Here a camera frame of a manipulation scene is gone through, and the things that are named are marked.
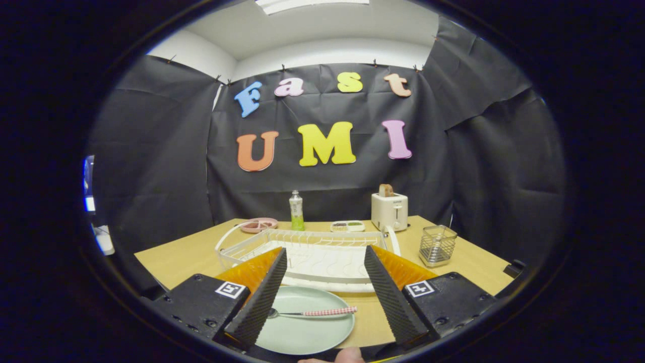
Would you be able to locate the black backdrop cloth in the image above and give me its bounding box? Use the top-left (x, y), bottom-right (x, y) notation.
top-left (88, 15), bottom-right (567, 298)

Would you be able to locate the white toaster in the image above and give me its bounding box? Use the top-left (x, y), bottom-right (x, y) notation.
top-left (371, 193), bottom-right (409, 232)

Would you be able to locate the metal wire basket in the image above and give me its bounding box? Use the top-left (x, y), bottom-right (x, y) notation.
top-left (419, 225), bottom-right (458, 268)

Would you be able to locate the white wire dish rack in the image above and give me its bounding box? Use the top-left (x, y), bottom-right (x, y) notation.
top-left (215, 223), bottom-right (401, 293)

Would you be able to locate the green drink bottle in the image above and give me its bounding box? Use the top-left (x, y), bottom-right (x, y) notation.
top-left (289, 190), bottom-right (305, 231)

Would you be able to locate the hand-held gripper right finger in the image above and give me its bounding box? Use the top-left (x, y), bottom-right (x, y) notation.
top-left (364, 245), bottom-right (497, 348)

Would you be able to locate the pink plate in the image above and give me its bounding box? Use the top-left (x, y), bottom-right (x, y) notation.
top-left (239, 217), bottom-right (279, 233)

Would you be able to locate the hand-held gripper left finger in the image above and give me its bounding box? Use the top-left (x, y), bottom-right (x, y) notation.
top-left (146, 247), bottom-right (288, 351)

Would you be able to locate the pale green plate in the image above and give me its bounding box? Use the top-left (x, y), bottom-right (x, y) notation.
top-left (254, 285), bottom-right (356, 355)

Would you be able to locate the ceiling light panel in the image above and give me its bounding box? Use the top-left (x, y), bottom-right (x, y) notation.
top-left (254, 0), bottom-right (371, 16)

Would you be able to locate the white drip tray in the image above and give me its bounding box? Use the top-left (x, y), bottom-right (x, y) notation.
top-left (242, 245), bottom-right (389, 293)

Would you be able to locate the spoon with checkered handle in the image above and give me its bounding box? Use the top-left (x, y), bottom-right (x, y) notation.
top-left (267, 306), bottom-right (358, 320)

